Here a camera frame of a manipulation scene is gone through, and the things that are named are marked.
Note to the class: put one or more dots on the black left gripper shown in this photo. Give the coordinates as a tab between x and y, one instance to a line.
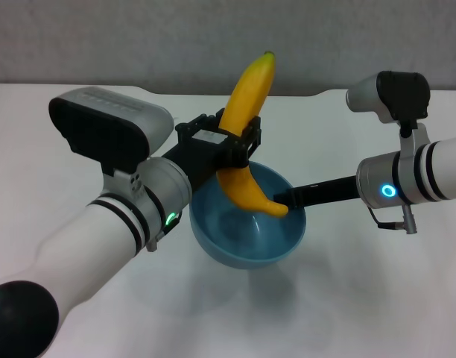
203	156

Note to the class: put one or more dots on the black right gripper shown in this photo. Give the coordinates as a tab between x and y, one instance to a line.
325	190

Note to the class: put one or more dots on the yellow banana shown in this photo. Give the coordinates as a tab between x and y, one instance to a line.
250	97

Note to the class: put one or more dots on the blue bowl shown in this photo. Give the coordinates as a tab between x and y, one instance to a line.
246	242

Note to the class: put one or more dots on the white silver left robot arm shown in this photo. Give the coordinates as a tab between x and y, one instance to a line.
82	253

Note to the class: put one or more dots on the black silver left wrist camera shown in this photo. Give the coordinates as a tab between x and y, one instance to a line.
101	123

